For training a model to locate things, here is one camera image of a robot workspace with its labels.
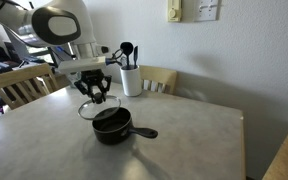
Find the white wall switch plate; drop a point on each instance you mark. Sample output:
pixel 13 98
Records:
pixel 206 10

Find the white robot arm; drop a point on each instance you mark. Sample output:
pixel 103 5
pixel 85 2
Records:
pixel 57 23

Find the black pot with handle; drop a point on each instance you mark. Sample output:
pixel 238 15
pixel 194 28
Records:
pixel 118 127

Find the white utensil holder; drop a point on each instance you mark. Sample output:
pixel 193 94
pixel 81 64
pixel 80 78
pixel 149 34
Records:
pixel 131 80

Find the laptop computer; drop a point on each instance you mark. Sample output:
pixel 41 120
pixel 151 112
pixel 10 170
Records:
pixel 28 53

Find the beige wall thermostat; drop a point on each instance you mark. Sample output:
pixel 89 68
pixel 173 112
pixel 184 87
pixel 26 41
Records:
pixel 174 10

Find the metal whisk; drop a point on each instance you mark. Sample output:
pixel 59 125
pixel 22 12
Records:
pixel 123 61

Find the wooden chair at left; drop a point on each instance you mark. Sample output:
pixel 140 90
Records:
pixel 28 84

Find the glass lid with black knob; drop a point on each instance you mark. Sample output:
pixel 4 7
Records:
pixel 94 111

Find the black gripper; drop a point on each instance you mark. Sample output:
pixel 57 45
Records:
pixel 94 78

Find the black spatula utensil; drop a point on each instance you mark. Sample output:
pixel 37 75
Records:
pixel 135 57

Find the wooden chair behind table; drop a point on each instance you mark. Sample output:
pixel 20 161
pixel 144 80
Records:
pixel 156 78

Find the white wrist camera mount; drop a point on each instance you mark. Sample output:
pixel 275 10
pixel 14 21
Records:
pixel 80 65

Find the black spoon utensil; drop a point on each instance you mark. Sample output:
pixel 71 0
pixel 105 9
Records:
pixel 127 48

